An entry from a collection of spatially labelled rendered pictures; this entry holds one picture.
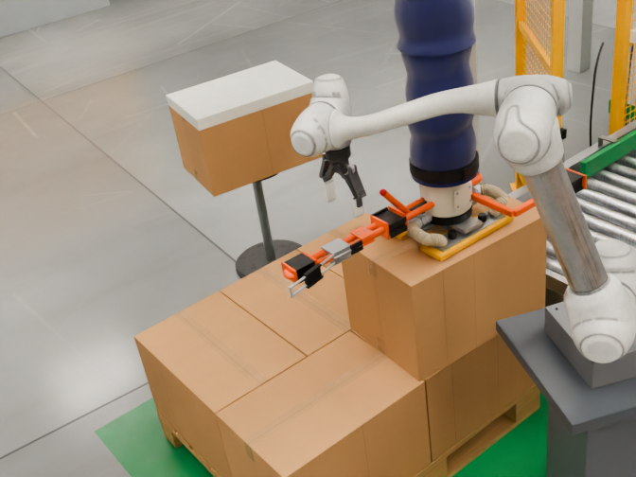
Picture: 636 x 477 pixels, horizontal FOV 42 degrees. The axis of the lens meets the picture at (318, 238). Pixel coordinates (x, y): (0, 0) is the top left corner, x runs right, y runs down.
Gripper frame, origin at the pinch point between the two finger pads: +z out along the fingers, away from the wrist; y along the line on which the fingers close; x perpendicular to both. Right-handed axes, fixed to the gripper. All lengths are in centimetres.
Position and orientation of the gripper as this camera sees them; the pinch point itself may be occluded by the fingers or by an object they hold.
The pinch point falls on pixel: (344, 204)
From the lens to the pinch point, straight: 252.3
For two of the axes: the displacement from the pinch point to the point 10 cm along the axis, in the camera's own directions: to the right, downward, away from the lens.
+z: 1.3, 8.4, 5.3
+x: -8.0, 4.0, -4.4
